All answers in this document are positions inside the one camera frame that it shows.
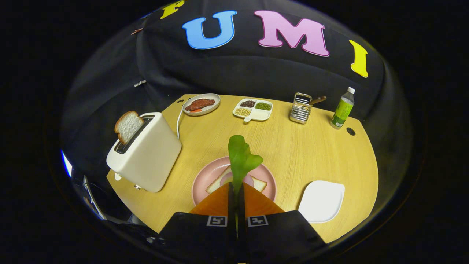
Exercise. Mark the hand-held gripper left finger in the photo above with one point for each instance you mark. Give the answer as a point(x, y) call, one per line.
point(231, 205)

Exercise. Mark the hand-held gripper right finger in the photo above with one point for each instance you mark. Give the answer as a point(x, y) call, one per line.
point(242, 207)

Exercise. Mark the green lettuce leaf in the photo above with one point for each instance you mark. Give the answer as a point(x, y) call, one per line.
point(240, 157)

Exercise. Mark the toasted bread slice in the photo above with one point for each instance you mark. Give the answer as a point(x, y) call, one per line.
point(128, 126)

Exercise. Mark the white bread slice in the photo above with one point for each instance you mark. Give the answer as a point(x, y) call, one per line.
point(216, 185)

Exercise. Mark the pink round plate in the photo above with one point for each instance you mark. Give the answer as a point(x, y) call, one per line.
point(205, 178)

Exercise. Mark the white square plate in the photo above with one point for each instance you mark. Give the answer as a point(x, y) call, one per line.
point(322, 201)

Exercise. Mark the white divided dish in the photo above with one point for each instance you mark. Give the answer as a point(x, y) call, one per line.
point(261, 115)

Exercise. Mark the yellow soybeans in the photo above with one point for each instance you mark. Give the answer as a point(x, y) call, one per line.
point(243, 112)

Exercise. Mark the white toaster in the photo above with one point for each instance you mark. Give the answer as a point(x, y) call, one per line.
point(150, 157)

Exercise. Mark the round grey plate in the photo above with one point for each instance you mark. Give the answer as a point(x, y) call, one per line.
point(212, 108)

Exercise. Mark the dark red beans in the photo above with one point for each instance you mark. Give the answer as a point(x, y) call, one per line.
point(248, 103)

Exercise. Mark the green mung beans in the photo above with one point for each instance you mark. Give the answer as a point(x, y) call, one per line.
point(263, 106)

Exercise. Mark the red meat slice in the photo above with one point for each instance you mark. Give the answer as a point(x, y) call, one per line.
point(199, 104)

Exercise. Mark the black backdrop cloth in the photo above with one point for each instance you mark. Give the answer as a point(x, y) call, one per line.
point(256, 73)

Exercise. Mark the green label drink bottle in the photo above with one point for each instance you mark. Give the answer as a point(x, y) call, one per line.
point(342, 112)

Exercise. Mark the white clip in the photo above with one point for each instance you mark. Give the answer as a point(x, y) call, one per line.
point(139, 83)

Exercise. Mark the pink clip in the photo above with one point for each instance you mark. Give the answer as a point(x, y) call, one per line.
point(137, 31)

